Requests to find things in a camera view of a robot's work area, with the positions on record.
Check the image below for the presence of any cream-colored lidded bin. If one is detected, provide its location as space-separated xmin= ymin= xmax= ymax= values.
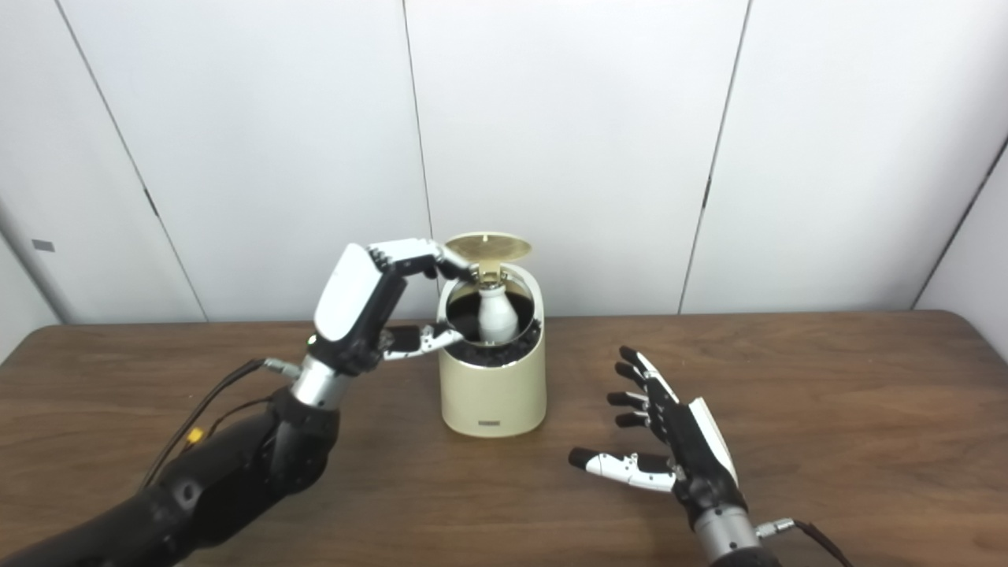
xmin=438 ymin=232 xmax=547 ymax=439

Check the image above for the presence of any thin wire with yellow tag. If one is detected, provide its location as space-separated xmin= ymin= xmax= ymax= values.
xmin=183 ymin=396 xmax=276 ymax=454

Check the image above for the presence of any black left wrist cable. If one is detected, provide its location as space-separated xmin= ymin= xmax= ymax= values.
xmin=140 ymin=357 xmax=304 ymax=489

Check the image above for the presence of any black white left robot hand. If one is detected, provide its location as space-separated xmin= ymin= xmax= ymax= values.
xmin=306 ymin=238 xmax=480 ymax=377

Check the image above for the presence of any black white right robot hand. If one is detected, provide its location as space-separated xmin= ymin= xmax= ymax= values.
xmin=569 ymin=345 xmax=749 ymax=530

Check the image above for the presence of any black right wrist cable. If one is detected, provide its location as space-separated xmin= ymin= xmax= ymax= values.
xmin=756 ymin=517 xmax=855 ymax=567

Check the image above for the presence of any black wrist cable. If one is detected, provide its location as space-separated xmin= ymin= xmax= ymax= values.
xmin=756 ymin=517 xmax=855 ymax=567
xmin=140 ymin=357 xmax=304 ymax=489

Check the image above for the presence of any small white plastic bottle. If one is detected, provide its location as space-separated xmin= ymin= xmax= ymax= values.
xmin=477 ymin=285 xmax=521 ymax=345

